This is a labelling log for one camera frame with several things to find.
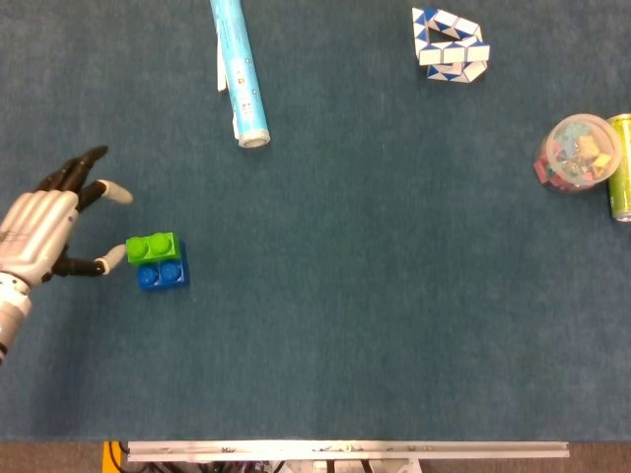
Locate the blue and white snake puzzle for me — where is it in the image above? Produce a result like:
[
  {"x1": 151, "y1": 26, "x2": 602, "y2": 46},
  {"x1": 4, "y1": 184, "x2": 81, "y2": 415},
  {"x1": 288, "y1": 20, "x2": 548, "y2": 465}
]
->
[{"x1": 411, "y1": 6, "x2": 492, "y2": 85}]

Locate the aluminium rail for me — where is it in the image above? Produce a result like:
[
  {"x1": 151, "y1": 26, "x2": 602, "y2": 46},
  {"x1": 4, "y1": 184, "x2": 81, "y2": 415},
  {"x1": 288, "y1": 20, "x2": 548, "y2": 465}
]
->
[{"x1": 126, "y1": 440, "x2": 571, "y2": 463}]

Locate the light blue tube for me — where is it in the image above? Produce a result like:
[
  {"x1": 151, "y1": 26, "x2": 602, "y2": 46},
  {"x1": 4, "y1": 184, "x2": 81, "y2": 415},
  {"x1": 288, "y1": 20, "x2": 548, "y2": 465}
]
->
[{"x1": 209, "y1": 0, "x2": 272, "y2": 149}]

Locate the yellow bracket with black cables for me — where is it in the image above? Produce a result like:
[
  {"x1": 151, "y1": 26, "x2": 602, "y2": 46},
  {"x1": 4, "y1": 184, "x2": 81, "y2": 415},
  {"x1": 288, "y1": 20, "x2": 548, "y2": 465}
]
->
[{"x1": 102, "y1": 440, "x2": 130, "y2": 473}]

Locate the clear jar of binder clips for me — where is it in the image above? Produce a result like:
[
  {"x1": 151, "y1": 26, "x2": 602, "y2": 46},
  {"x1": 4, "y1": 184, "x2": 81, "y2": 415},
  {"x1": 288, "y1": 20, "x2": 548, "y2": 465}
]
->
[{"x1": 532, "y1": 113, "x2": 623, "y2": 194}]

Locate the green drink can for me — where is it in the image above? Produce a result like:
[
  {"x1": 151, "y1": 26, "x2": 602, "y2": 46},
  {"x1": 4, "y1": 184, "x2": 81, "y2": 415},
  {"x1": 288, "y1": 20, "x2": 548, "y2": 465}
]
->
[{"x1": 605, "y1": 113, "x2": 631, "y2": 224}]

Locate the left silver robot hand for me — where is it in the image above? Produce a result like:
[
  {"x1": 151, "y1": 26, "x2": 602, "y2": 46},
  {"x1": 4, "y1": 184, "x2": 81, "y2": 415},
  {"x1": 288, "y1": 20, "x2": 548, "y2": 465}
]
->
[{"x1": 0, "y1": 144, "x2": 134, "y2": 293}]

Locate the green toy brick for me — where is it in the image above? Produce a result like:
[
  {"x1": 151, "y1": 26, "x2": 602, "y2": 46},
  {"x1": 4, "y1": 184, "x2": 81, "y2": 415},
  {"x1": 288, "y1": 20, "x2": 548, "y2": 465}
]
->
[{"x1": 125, "y1": 232, "x2": 182, "y2": 267}]

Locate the blue table mat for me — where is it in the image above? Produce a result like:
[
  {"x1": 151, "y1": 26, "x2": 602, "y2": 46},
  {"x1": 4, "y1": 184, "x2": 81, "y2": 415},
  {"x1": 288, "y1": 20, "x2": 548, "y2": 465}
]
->
[{"x1": 0, "y1": 0, "x2": 631, "y2": 442}]

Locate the blue toy brick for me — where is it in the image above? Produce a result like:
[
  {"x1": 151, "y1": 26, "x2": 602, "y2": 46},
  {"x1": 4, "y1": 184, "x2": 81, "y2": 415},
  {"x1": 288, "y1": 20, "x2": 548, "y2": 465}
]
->
[{"x1": 136, "y1": 238, "x2": 190, "y2": 293}]

